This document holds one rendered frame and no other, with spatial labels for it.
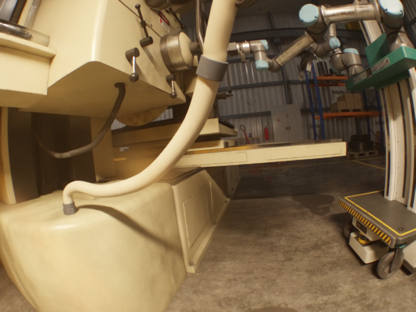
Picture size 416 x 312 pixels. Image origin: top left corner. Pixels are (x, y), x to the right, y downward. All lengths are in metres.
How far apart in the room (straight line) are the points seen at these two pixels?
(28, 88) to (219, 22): 0.67
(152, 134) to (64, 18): 1.04
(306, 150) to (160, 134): 1.11
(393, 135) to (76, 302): 1.77
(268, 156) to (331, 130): 7.61
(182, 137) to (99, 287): 0.58
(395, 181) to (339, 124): 7.84
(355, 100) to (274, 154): 7.00
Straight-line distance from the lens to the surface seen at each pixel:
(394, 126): 1.42
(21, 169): 1.11
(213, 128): 1.31
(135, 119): 1.40
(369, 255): 1.23
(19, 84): 0.77
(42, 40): 0.94
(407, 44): 1.08
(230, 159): 1.46
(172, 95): 0.94
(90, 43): 0.65
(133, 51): 0.71
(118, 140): 1.70
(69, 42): 0.77
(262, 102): 8.43
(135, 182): 0.41
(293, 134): 7.80
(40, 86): 0.80
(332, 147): 1.57
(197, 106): 0.29
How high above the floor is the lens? 0.77
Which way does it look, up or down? 3 degrees down
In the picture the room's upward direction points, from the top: 6 degrees counter-clockwise
